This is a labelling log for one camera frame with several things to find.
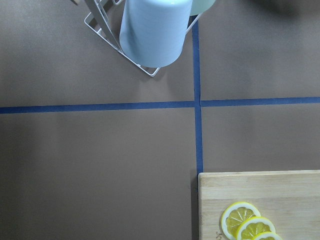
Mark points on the white wire cup rack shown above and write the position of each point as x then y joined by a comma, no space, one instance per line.
99,14

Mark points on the light blue cup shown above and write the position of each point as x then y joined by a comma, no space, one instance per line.
152,32

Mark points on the lemon slice middle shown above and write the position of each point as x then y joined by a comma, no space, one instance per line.
254,226

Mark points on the bamboo cutting board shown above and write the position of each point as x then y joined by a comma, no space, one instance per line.
289,199

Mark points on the mint green cup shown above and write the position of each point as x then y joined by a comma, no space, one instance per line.
200,6

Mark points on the lemon slice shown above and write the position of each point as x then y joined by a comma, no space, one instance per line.
234,215
254,226
268,235

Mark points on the lemon slice inner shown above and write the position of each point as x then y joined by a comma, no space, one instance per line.
268,235

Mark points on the lemon slice outer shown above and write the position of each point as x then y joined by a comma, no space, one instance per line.
234,215

